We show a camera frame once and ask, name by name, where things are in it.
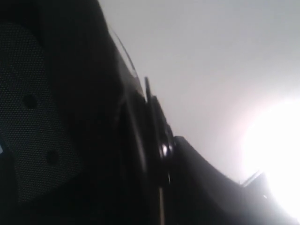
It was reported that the black helmet with visor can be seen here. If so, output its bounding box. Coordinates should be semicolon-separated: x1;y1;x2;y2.
0;0;176;225

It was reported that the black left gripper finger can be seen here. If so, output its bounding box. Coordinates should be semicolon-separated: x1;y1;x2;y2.
171;136;298;225

